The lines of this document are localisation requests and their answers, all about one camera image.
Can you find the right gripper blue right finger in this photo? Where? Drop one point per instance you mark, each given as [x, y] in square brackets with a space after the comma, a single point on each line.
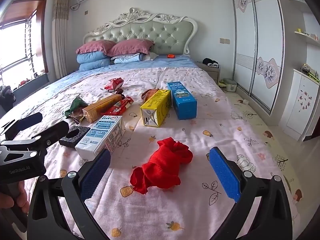
[273, 217]

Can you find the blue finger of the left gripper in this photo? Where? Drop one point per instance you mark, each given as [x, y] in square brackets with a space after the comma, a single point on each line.
[52, 134]
[12, 128]

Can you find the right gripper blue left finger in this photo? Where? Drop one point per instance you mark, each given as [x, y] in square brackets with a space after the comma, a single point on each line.
[46, 219]

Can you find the brown yellow snack wrapper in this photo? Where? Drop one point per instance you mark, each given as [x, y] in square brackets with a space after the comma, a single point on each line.
[77, 116]

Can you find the green snack wrapper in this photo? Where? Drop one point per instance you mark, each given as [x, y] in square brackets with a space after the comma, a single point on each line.
[77, 103]

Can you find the long brown cardboard box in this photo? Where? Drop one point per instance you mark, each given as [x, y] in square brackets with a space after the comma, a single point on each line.
[95, 110]

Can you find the red snack bag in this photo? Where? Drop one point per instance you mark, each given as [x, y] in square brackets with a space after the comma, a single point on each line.
[120, 107]
[114, 85]

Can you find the orange knitted sock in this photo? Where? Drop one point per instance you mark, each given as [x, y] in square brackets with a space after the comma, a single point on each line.
[148, 94]

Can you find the blue nasal spray box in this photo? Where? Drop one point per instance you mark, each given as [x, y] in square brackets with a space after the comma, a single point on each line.
[184, 104]

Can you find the person left hand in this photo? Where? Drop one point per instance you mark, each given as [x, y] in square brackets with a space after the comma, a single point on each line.
[7, 202]

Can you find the black foam block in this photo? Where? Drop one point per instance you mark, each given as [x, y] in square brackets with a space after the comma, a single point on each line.
[75, 134]

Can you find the white blue carton box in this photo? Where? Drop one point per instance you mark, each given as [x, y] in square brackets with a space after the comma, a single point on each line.
[105, 134]

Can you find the red snack bag flat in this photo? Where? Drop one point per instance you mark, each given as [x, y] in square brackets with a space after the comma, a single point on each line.
[120, 107]

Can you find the dark maroon sock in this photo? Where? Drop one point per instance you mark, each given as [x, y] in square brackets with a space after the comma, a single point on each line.
[120, 92]

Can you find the folded blue duvet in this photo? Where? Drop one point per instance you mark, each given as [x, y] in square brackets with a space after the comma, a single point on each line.
[92, 60]

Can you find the left pink pillow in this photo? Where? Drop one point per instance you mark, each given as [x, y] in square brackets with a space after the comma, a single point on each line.
[103, 46]

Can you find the pink pillow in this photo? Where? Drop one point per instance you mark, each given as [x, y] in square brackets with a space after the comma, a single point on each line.
[131, 46]
[103, 46]

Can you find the yellow carton box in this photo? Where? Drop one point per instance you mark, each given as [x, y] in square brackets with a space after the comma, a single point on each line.
[156, 108]

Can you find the folded light blue blanket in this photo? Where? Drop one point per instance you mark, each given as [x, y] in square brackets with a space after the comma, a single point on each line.
[128, 58]

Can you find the beige curtain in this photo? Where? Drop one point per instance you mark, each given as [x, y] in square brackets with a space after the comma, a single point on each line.
[59, 36]

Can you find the white low cabinet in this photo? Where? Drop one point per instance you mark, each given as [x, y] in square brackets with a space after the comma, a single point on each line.
[301, 113]

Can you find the red cloth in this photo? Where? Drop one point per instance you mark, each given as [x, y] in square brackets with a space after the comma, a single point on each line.
[162, 169]

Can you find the right pink pillow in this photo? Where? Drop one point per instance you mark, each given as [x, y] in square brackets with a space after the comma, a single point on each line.
[131, 46]

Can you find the pink printed quilt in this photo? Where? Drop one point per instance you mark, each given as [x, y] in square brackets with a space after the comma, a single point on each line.
[192, 210]

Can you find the small orange object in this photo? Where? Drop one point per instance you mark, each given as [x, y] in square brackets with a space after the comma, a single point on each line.
[171, 56]

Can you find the white storage box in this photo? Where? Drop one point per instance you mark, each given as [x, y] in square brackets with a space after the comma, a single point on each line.
[231, 85]

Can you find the green tufted headboard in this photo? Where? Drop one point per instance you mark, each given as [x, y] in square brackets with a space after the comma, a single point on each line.
[170, 34]

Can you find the bedside table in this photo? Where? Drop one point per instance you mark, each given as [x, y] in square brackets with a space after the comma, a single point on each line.
[213, 72]

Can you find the black white clothes pile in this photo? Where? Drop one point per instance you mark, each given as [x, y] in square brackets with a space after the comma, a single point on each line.
[210, 63]

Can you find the white sliding wardrobe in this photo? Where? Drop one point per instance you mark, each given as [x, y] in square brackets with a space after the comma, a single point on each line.
[259, 49]

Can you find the window with wooden frame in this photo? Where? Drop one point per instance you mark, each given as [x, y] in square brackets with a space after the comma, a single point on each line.
[23, 54]

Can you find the white wall shelf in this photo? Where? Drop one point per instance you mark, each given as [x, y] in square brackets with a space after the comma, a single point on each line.
[308, 39]

